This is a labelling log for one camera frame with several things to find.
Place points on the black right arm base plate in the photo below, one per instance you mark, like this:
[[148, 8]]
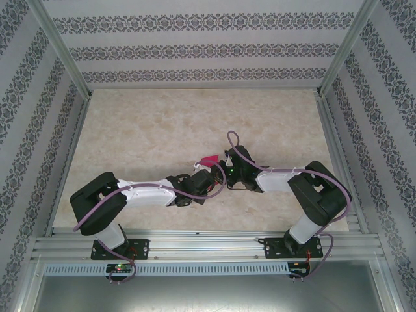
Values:
[[273, 248]]

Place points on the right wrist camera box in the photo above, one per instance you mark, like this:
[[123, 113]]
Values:
[[230, 161]]

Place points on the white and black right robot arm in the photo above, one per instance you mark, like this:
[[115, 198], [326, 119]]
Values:
[[315, 195]]

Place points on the aluminium frame post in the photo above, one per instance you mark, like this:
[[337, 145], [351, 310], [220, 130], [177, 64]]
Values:
[[58, 48], [347, 48]]

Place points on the grey metal sheet panel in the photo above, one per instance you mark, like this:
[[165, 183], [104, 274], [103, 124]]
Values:
[[208, 292]]

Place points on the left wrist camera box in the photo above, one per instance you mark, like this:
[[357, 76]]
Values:
[[200, 166]]

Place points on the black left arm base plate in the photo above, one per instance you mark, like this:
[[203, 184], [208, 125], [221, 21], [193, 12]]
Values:
[[143, 248]]

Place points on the aluminium mounting rail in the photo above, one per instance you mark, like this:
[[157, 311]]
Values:
[[208, 243]]

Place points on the pink paper sheet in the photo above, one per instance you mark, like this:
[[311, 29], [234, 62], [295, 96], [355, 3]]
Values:
[[210, 159]]

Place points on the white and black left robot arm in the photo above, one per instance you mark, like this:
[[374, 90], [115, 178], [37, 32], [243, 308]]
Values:
[[97, 211]]

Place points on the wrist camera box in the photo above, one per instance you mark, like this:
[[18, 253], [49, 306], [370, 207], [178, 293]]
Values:
[[200, 166], [230, 161]]

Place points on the aluminium side rail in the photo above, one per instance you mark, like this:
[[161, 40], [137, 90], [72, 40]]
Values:
[[70, 146], [341, 146]]

